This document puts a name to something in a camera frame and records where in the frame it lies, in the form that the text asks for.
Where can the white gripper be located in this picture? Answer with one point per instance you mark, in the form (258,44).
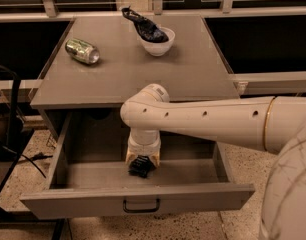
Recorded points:
(144,148)

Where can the dark blue rxbar wrapper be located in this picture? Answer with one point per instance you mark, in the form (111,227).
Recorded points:
(141,166)

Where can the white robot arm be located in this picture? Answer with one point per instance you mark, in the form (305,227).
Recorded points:
(273,124)

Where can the open grey top drawer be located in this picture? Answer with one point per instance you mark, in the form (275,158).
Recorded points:
(88,176)

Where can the grey drawer cabinet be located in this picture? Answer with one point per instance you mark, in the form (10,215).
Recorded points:
(191,70)

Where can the white bowl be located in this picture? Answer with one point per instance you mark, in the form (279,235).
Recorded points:
(159,49)

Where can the dark chip bag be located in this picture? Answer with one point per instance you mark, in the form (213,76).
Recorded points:
(146,29)

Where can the green soda can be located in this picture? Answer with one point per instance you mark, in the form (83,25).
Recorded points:
(82,51)

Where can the metal window railing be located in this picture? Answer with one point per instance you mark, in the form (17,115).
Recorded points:
(153,7)

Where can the black drawer handle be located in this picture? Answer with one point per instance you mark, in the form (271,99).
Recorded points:
(140,207)

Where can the black chair frame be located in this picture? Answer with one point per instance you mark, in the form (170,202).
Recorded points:
(13,138)

